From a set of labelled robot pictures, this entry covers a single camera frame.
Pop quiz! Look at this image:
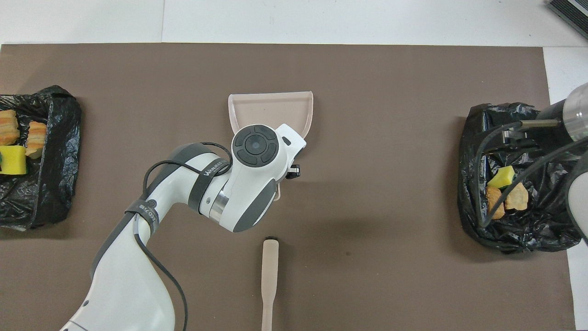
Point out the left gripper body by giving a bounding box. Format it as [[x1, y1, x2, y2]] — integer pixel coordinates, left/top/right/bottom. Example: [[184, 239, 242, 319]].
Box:
[[276, 123, 307, 167]]

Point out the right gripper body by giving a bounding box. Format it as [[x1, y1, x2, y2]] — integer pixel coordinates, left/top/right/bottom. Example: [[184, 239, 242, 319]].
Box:
[[537, 99, 588, 157]]

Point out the beige plastic dustpan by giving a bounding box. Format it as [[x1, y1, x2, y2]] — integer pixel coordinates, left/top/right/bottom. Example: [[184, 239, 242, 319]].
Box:
[[228, 91, 314, 202]]

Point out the yellow green-backed sponge wedge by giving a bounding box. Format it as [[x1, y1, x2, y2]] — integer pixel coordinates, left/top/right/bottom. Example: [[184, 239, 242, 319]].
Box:
[[487, 165, 516, 189]]

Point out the brown oval bread roll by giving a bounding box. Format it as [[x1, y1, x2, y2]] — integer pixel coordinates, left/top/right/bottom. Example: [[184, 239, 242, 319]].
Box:
[[486, 186, 505, 220]]

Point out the yellow sponge piece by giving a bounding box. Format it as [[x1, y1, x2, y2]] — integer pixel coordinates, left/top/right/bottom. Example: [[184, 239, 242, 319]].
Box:
[[0, 145, 27, 176]]

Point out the orange striped croissant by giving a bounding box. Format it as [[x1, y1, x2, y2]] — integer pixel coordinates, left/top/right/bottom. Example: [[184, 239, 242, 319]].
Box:
[[0, 109, 20, 146]]

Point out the black bag-lined trash bin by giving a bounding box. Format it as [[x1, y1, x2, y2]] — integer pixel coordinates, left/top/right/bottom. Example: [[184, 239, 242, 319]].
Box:
[[458, 103, 588, 252], [0, 85, 82, 230]]

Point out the dark ribbed device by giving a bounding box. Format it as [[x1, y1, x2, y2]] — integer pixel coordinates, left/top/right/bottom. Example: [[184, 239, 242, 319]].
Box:
[[546, 0, 588, 40]]

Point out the brown table mat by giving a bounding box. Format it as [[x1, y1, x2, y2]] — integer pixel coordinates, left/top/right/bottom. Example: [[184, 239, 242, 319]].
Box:
[[0, 44, 576, 331]]

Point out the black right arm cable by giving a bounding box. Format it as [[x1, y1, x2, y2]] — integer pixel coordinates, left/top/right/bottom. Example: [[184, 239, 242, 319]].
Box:
[[475, 120, 588, 229]]

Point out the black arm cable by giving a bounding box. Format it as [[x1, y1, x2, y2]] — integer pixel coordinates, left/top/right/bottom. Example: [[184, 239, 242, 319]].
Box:
[[133, 142, 233, 331], [475, 120, 588, 229]]

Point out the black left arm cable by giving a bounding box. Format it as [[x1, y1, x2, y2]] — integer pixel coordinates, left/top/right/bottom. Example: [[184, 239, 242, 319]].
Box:
[[133, 142, 233, 331]]

